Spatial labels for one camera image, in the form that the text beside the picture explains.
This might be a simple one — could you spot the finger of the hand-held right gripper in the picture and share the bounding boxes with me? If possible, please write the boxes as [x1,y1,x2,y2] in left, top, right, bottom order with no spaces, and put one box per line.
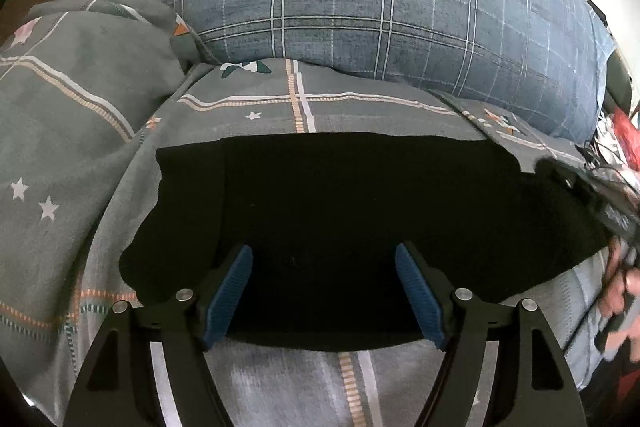
[534,156,597,210]

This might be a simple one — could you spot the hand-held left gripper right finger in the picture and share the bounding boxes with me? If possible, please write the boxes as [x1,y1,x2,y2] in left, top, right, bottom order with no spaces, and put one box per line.
[394,241,589,427]

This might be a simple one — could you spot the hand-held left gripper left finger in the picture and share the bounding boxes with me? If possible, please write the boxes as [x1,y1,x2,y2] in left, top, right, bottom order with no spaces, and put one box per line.
[62,244,255,427]

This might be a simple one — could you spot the black pants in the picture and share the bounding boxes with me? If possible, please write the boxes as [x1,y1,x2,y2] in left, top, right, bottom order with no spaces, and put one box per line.
[119,132,621,353]

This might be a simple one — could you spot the person's right hand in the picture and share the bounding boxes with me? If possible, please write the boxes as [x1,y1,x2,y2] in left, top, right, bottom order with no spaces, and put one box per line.
[599,238,640,334]

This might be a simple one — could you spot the red and white bag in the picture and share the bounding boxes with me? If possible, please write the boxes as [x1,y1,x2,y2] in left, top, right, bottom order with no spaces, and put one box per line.
[597,108,640,168]

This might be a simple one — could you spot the grey star print bed sheet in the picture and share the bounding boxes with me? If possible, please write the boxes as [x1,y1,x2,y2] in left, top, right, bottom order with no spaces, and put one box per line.
[75,58,618,427]

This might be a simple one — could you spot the grey star print quilt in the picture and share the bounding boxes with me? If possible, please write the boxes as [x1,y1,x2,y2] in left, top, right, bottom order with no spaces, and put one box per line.
[0,0,201,413]

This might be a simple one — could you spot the blue plaid pillow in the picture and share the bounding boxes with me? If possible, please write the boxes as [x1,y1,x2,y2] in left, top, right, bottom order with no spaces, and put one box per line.
[102,0,617,142]

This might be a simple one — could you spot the black cables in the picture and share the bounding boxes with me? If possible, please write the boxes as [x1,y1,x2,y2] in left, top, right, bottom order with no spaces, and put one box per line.
[577,139,640,190]

